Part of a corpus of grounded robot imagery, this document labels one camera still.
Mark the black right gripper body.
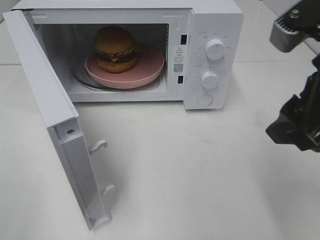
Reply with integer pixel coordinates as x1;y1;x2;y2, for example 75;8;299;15
301;54;320;135

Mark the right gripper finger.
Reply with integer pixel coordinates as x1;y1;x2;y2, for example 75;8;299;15
269;0;320;53
265;95;320;152

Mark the round white door button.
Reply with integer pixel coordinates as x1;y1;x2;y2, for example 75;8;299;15
197;94;213;107

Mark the pink round plate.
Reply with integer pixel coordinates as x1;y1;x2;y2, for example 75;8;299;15
84;44;165;90

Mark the toy hamburger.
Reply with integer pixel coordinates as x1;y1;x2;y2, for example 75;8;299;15
94;25;140;74

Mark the white microwave door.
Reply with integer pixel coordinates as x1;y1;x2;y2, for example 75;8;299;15
3;10;115;230

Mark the upper white power knob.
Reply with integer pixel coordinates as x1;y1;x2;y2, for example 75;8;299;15
205;37;226;60

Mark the lower white timer knob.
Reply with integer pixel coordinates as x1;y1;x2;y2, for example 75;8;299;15
201;71;220;90

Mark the white microwave oven body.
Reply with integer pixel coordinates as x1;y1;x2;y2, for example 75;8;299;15
9;0;244;110

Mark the white warning label sticker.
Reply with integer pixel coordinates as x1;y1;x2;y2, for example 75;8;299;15
172;45;186;74

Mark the glass microwave turntable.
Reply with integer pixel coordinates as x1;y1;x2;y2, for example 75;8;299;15
70;68;167;92

